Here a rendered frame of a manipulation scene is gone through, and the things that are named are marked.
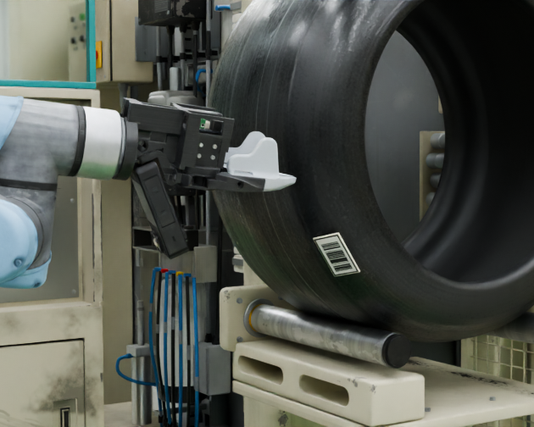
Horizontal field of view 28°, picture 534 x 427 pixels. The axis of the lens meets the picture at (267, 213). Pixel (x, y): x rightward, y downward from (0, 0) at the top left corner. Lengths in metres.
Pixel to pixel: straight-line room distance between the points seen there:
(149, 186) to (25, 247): 0.23
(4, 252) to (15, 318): 0.87
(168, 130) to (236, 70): 0.32
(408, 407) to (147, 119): 0.53
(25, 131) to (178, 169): 0.17
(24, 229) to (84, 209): 0.93
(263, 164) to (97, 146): 0.19
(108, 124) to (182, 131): 0.08
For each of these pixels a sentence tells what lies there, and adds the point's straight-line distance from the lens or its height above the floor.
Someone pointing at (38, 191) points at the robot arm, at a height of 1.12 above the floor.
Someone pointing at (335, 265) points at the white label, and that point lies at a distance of 1.34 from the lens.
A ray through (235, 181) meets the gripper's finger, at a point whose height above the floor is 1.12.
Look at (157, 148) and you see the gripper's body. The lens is 1.15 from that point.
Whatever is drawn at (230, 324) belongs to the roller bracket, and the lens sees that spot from 1.64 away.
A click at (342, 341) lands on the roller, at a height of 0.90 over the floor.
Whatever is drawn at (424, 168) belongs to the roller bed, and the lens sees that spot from 2.03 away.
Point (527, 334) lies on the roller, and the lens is 1.58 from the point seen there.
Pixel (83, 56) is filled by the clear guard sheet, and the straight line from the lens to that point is 1.88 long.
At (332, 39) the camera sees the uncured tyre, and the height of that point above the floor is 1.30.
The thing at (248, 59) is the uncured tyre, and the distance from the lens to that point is 1.42.
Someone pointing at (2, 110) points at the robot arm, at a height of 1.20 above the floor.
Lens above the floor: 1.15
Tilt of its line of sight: 3 degrees down
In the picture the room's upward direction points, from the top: straight up
